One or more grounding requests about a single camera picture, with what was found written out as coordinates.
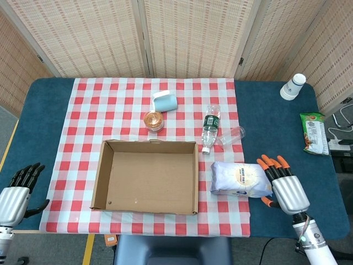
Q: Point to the orange-tipped silver right robot hand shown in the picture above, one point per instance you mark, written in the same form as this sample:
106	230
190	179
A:
289	193

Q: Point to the black-fingered silver left robot hand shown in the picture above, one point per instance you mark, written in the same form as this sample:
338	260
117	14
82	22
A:
12	200

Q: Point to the white tissue pack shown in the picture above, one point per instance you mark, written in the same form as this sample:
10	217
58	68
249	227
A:
240	179

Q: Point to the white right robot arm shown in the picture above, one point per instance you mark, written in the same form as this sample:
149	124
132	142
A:
314	245

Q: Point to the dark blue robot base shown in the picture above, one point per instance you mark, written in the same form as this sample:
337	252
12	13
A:
171	249

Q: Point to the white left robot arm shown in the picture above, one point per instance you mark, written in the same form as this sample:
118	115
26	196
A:
5	241

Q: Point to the small orange box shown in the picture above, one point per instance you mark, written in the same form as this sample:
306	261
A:
111	240

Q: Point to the open brown cardboard box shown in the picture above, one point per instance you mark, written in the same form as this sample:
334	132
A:
151	176

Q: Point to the green snack bag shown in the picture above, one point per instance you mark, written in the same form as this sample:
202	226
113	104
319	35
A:
314	132

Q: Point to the blue table cover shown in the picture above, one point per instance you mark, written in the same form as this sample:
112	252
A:
275	124

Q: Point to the white power strip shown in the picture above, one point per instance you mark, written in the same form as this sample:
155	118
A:
340	144

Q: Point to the clear plastic cup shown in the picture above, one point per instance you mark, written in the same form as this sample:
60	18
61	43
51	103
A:
231	135

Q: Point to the red white checkered cloth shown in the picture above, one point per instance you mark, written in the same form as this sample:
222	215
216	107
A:
82	138

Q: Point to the clear plastic water bottle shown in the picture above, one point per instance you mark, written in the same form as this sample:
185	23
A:
211	124

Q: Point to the white bottle on table corner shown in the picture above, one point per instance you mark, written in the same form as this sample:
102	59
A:
292	87

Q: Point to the woven folding screen panel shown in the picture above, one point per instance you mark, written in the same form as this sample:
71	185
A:
16	69
333	55
275	41
91	38
193	38

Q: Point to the orange fruit jelly cup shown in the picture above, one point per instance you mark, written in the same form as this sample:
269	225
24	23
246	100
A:
153	120

